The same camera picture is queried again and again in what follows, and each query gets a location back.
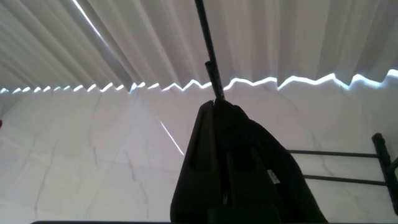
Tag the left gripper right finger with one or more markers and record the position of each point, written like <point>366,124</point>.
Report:
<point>242,193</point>

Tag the white curtain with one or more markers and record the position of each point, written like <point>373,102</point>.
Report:
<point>248,37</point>

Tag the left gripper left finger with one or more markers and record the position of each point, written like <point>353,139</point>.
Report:
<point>199,186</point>

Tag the black clothes rack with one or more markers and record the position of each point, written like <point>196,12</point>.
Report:
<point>209,46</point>

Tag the black garment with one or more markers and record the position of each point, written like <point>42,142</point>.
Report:
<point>295,199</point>

